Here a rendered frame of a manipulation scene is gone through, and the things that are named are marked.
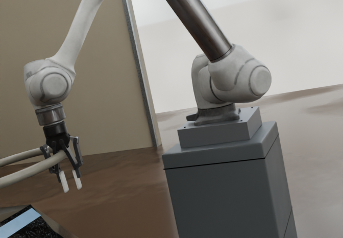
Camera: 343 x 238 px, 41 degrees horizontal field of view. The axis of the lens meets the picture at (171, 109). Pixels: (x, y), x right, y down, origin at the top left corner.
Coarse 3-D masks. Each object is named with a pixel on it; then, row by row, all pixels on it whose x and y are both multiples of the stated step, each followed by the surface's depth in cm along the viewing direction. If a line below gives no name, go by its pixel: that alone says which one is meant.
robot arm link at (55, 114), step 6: (48, 108) 149; (54, 108) 149; (60, 108) 151; (36, 114) 151; (42, 114) 149; (48, 114) 149; (54, 114) 149; (60, 114) 151; (42, 120) 149; (48, 120) 149; (54, 120) 149; (60, 120) 151
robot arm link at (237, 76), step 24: (168, 0) 154; (192, 0) 153; (192, 24) 156; (216, 24) 159; (216, 48) 160; (240, 48) 163; (216, 72) 163; (240, 72) 160; (264, 72) 160; (216, 96) 176; (240, 96) 163
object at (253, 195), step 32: (192, 160) 176; (224, 160) 172; (256, 160) 168; (192, 192) 179; (224, 192) 174; (256, 192) 170; (288, 192) 204; (192, 224) 181; (224, 224) 176; (256, 224) 172; (288, 224) 192
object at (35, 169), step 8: (24, 152) 180; (32, 152) 179; (40, 152) 177; (64, 152) 154; (0, 160) 179; (8, 160) 179; (16, 160) 180; (48, 160) 145; (56, 160) 148; (32, 168) 140; (40, 168) 142; (48, 168) 146; (8, 176) 136; (16, 176) 137; (24, 176) 138; (0, 184) 135; (8, 184) 136
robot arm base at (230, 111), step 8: (232, 104) 185; (200, 112) 187; (208, 112) 183; (216, 112) 182; (224, 112) 183; (232, 112) 184; (192, 120) 191; (200, 120) 184; (208, 120) 183; (216, 120) 182; (224, 120) 182
